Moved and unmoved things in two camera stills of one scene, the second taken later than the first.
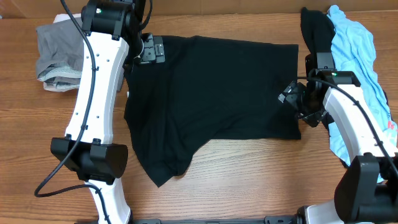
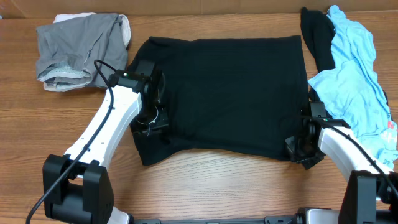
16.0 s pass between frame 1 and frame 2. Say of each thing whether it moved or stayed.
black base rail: stayed
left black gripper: moved
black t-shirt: moved
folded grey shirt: stayed
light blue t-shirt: stayed
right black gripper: moved
